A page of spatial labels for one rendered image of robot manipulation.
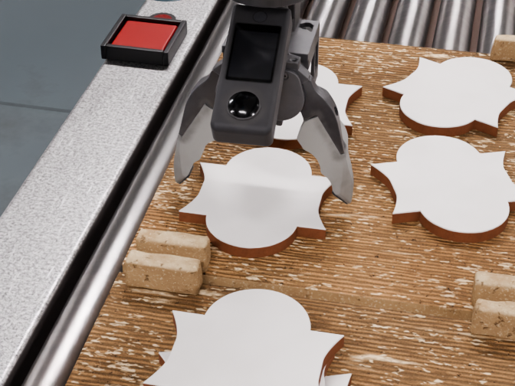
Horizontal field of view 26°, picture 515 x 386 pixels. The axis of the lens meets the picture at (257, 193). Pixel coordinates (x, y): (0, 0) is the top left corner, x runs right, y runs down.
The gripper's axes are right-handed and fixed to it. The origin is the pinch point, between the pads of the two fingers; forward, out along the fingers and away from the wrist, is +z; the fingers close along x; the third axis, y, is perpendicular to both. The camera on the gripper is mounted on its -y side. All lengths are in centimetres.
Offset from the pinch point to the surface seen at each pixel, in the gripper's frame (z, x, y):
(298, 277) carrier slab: 0.9, -4.8, -8.7
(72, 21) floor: 89, 95, 200
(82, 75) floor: 90, 82, 171
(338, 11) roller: 1.9, -0.9, 41.7
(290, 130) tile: -0.8, -0.8, 10.3
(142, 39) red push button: 0.6, 18.8, 27.8
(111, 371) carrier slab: 1.2, 6.6, -21.6
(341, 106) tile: -0.9, -4.8, 15.4
